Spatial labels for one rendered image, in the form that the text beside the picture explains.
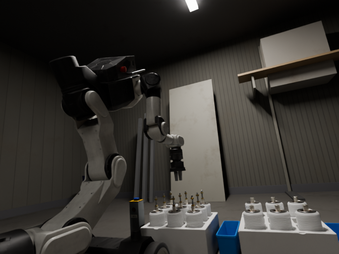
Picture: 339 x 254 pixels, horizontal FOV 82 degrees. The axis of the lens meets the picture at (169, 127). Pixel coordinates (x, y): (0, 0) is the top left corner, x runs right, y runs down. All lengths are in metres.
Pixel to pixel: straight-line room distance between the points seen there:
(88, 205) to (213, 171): 2.35
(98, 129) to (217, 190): 2.32
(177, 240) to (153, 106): 0.75
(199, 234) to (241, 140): 2.62
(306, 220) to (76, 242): 0.96
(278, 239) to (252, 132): 2.65
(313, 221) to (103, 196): 0.94
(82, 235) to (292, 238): 0.88
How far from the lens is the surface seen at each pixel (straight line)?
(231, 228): 1.54
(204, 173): 3.08
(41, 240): 0.78
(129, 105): 1.21
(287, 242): 1.13
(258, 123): 3.63
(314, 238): 1.13
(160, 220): 1.28
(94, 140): 1.01
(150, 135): 1.13
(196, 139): 3.22
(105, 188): 0.97
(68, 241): 0.82
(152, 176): 3.45
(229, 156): 3.59
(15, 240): 0.77
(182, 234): 1.19
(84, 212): 0.91
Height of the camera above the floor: 0.49
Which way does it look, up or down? 13 degrees up
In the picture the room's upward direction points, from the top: 5 degrees counter-clockwise
